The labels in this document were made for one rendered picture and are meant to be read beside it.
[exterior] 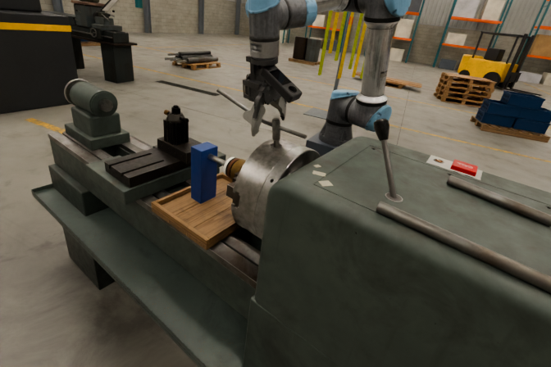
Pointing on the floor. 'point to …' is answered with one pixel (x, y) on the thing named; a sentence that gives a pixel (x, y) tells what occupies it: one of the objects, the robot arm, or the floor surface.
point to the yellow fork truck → (483, 68)
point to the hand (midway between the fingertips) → (270, 128)
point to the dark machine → (30, 43)
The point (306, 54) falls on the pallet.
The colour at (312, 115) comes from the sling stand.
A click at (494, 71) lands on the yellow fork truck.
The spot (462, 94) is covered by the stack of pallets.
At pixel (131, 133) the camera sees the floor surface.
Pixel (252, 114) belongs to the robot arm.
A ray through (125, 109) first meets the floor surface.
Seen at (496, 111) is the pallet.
